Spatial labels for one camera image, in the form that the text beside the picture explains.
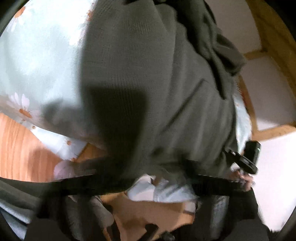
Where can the grey hooded sweatshirt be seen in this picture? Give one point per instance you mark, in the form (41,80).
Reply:
(156,84)

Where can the person right hand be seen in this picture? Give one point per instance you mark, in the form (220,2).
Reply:
(245,178)

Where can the daisy print bed sheet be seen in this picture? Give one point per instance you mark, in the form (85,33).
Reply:
(41,48)

